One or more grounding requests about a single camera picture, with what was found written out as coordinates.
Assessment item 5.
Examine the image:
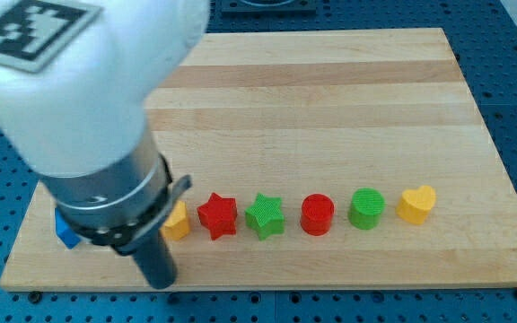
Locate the silver wrist flange with black clamp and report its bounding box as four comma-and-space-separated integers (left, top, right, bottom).
40, 128, 192, 256

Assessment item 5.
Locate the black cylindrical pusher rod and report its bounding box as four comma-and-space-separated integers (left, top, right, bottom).
132, 231, 177, 290

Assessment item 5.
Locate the yellow hexagon block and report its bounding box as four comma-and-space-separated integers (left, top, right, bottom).
160, 201, 190, 241

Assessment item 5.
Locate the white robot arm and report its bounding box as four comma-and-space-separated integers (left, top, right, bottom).
0, 0, 210, 289

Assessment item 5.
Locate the blue block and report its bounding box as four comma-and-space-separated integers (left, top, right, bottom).
55, 208, 82, 249

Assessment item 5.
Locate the red star block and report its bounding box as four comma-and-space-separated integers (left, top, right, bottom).
197, 192, 238, 240

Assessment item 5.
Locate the green star block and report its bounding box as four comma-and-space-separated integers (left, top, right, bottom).
245, 193, 285, 240

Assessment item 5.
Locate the red cylinder block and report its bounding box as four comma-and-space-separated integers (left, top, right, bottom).
300, 193, 335, 236

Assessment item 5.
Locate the black and white fiducial tag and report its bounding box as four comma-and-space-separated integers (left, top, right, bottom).
0, 0, 102, 74

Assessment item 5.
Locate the wooden board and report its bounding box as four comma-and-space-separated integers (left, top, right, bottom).
0, 27, 517, 292

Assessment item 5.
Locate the green cylinder block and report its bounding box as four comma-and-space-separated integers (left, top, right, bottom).
348, 188, 385, 230

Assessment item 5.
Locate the yellow heart block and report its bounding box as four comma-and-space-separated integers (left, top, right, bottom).
395, 185, 437, 225

